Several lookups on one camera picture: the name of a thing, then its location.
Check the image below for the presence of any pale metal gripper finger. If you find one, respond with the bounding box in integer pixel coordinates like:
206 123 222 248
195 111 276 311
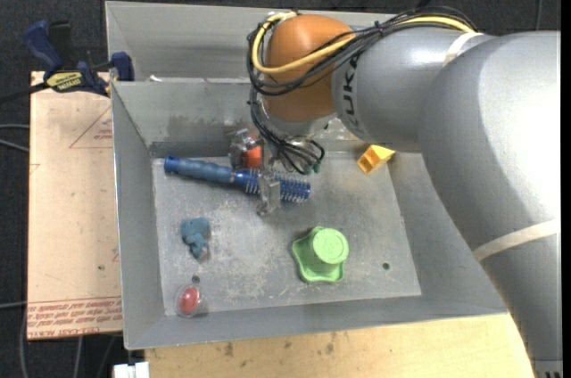
228 127 252 169
256 176 283 217

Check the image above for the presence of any orange-red small cylinder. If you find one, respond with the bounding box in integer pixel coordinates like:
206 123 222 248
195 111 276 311
242 144 264 169

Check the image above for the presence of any grey metal bin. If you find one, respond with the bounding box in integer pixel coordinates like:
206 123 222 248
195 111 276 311
104 0 510 351

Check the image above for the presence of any blue round hairbrush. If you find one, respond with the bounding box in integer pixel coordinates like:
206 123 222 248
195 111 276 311
163 155 312 205

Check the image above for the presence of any green flower-shaped cup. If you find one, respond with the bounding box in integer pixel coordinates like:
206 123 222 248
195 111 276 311
291 226 351 284

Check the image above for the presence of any blue toy animal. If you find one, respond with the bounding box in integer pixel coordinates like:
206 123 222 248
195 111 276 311
179 217 212 260

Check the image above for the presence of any yellow toy block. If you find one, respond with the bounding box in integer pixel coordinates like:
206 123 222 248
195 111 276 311
357 144 396 176

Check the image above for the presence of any red ball in clear shell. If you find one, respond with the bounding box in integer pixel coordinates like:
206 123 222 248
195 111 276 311
174 283 207 319

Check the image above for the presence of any brown cardboard board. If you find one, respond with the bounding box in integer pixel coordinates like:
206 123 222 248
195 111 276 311
26 70 124 341

